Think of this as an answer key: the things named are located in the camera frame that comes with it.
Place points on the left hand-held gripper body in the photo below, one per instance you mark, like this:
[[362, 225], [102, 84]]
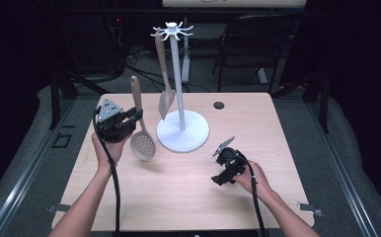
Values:
[[113, 126]]

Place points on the black folding chair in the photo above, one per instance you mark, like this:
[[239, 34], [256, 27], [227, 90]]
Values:
[[254, 36]]

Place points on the metal table bracket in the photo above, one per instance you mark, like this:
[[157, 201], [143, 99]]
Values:
[[58, 208], [310, 209]]

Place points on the white stand foot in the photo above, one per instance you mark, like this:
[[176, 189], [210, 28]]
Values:
[[263, 76]]

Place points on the beige slotted spatula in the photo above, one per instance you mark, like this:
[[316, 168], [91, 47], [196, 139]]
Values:
[[166, 100]]

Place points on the metal floor rail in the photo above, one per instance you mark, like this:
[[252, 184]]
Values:
[[30, 171], [340, 171]]

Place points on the person's right hand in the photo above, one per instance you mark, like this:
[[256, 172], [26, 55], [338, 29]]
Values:
[[254, 181]]

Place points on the white utensil rack stand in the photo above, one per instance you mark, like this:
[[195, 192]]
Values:
[[182, 135]]

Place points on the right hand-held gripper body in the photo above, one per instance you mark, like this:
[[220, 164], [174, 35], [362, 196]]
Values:
[[231, 163]]

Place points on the beige perforated skimmer spoon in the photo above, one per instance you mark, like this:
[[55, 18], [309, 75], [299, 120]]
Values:
[[142, 144]]

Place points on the person's left hand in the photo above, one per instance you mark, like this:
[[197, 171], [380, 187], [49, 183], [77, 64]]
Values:
[[111, 153]]

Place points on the black frame leg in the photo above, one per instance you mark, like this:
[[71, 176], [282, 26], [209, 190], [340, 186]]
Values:
[[323, 105], [55, 98]]

